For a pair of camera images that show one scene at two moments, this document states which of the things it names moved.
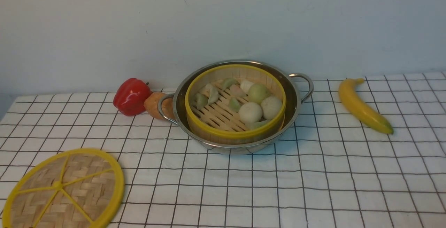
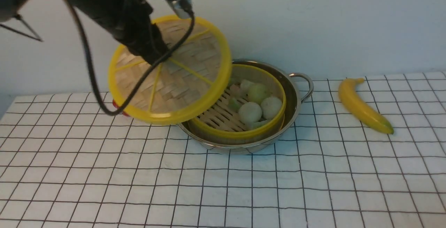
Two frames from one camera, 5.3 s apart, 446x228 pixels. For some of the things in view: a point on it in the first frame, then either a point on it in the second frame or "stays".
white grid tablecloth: x=333 y=171 stays
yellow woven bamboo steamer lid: x=82 y=188 -> x=190 y=83
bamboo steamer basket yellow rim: x=235 y=104 stays
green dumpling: x=234 y=104 stays
